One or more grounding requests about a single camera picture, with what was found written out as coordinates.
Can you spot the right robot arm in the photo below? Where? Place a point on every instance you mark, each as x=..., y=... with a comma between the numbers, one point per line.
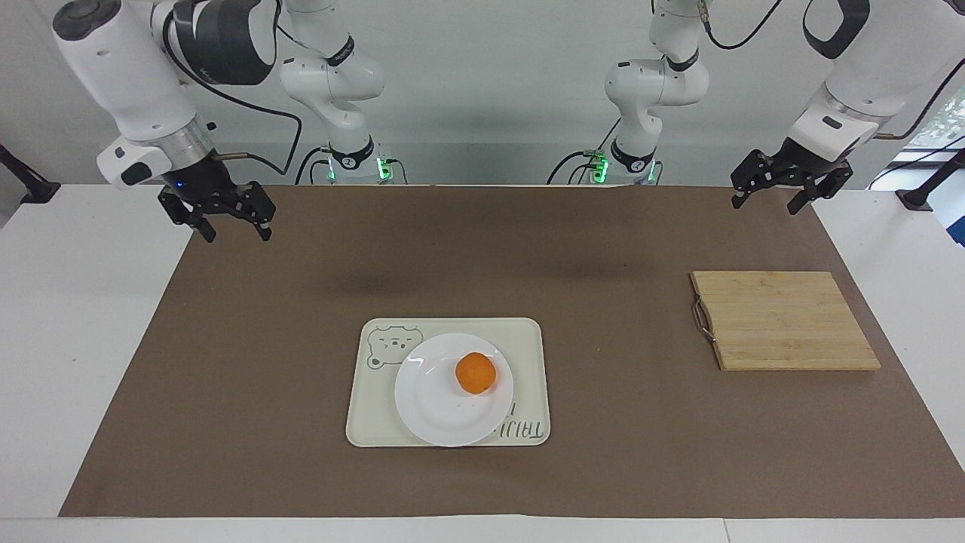
x=128, y=75

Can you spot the black stand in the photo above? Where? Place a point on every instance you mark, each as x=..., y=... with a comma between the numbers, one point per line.
x=30, y=187
x=923, y=194

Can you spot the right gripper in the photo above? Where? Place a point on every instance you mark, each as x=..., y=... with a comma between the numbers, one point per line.
x=200, y=181

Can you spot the wooden cutting board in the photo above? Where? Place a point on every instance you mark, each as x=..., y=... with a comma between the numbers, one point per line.
x=784, y=320

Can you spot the orange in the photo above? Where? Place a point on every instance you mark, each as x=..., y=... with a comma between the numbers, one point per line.
x=476, y=372

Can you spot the cream tray with bear print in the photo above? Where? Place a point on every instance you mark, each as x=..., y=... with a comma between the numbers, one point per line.
x=373, y=407

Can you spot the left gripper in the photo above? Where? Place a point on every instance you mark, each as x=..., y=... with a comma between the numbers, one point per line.
x=803, y=162

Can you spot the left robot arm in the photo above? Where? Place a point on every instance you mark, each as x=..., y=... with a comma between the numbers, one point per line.
x=867, y=68

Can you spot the white round plate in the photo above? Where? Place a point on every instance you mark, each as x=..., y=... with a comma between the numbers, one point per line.
x=437, y=407

